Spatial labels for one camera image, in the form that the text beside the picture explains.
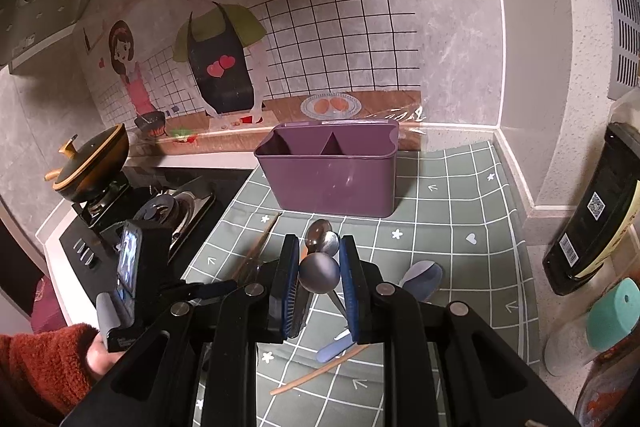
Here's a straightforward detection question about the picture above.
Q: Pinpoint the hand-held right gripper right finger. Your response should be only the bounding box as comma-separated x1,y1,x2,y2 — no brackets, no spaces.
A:
338,235,582,427

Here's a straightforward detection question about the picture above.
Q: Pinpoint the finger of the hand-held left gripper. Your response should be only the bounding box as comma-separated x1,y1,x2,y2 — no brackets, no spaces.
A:
159,279,239,309

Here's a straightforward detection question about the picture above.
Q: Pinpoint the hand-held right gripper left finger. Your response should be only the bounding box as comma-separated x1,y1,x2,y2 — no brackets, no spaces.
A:
60,234,312,427

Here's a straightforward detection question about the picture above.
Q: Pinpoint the blue plastic spoon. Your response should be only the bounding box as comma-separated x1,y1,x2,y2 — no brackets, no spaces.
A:
317,260,444,363

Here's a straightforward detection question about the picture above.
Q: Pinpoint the purple plastic utensil holder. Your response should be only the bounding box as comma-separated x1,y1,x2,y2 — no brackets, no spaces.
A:
253,119,400,219

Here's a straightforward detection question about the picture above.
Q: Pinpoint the person's left forearm red sleeve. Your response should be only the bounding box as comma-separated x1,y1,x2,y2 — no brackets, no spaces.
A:
0,322,101,427

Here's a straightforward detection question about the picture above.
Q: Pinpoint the person's left hand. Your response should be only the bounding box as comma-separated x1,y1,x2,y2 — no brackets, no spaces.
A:
86,336,127,376

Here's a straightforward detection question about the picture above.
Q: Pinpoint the black gas stove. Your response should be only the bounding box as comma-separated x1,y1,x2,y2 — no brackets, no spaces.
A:
44,166,253,308

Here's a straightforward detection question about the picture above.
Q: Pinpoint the wooden chopstick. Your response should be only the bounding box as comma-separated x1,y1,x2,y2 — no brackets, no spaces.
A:
231,212,282,282
270,344,372,396

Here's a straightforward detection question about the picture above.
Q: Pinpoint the green checked counter mat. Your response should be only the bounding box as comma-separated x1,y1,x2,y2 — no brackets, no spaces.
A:
190,139,542,427

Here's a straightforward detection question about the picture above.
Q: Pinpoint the black pot with lid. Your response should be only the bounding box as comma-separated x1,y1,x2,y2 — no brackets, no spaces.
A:
44,123,129,204

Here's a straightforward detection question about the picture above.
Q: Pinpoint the black box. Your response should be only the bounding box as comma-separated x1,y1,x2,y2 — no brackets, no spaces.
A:
542,122,640,298

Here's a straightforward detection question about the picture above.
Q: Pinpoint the bottle with teal cap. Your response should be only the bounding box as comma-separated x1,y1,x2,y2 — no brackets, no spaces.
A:
544,278,640,378

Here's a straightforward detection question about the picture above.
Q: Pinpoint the clear jar with red contents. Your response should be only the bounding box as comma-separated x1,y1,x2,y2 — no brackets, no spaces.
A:
574,347,640,427

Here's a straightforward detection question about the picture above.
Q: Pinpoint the white vented appliance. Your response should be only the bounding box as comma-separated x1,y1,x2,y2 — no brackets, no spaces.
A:
599,0,640,101

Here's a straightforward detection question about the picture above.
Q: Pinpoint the cartoon wall poster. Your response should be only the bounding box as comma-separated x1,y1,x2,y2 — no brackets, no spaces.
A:
79,0,427,154

